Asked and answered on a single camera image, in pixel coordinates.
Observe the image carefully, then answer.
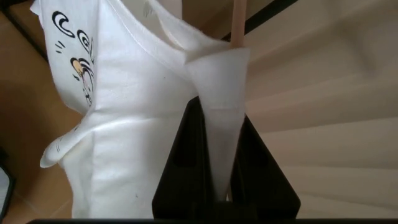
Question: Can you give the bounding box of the white garment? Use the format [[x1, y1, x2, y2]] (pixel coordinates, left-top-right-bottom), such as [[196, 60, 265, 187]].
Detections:
[[29, 0, 251, 219]]

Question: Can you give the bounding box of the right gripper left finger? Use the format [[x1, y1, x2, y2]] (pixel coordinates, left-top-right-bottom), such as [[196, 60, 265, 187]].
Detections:
[[151, 96, 216, 219]]

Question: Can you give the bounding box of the black clothes rack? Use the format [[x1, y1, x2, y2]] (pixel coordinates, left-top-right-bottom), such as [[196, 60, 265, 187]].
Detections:
[[221, 0, 299, 42]]

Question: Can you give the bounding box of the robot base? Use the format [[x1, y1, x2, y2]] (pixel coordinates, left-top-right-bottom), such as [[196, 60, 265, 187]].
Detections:
[[0, 147, 16, 220]]

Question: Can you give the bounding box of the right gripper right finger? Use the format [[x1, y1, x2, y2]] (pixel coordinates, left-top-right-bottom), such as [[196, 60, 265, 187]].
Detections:
[[229, 114, 302, 219]]

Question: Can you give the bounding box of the pink clothes hanger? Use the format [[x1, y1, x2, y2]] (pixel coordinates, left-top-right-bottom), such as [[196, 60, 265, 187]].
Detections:
[[229, 0, 248, 50]]

